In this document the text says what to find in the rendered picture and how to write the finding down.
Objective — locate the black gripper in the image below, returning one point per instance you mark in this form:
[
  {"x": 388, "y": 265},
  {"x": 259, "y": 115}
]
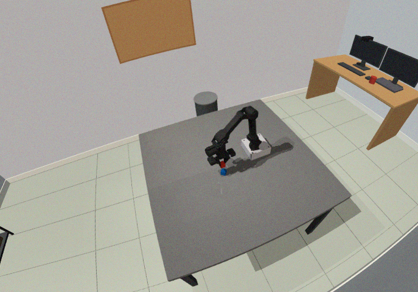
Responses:
[{"x": 220, "y": 155}]

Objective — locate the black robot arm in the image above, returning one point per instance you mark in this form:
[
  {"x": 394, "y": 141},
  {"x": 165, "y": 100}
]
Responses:
[{"x": 222, "y": 136}]

